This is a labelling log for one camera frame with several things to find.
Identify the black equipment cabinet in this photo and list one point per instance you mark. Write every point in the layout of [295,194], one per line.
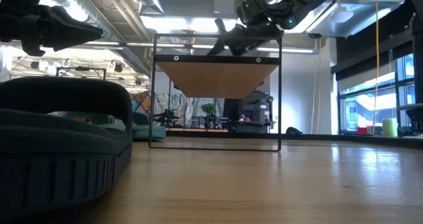
[254,111]

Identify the small black dome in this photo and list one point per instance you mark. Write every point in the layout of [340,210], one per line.
[293,131]

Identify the colourful patterned wall panel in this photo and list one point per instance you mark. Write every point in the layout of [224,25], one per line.
[143,101]

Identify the black robot in room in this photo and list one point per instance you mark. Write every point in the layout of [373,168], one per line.
[167,116]

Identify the grey ceiling box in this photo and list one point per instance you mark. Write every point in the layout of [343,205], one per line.
[224,4]

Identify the black metal table frame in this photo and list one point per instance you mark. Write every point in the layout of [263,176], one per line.
[363,139]

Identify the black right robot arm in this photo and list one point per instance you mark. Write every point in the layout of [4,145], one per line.
[297,6]

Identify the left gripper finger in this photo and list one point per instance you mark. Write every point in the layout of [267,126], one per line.
[66,22]
[62,40]

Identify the black pole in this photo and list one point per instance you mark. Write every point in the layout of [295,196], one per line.
[418,68]

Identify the black side desk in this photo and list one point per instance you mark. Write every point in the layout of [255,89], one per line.
[413,118]

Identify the potted plant in room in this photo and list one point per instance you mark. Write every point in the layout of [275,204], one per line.
[208,109]

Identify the wooden shelf with black frame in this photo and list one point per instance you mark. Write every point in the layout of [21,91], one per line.
[215,82]

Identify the small red box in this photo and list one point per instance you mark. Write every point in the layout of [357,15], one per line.
[361,131]

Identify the rectangular silver ventilation duct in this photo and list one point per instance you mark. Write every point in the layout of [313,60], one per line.
[363,12]

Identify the pale green spool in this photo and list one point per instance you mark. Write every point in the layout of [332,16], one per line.
[390,128]

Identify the round silver ventilation duct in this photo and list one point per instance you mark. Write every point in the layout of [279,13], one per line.
[96,16]

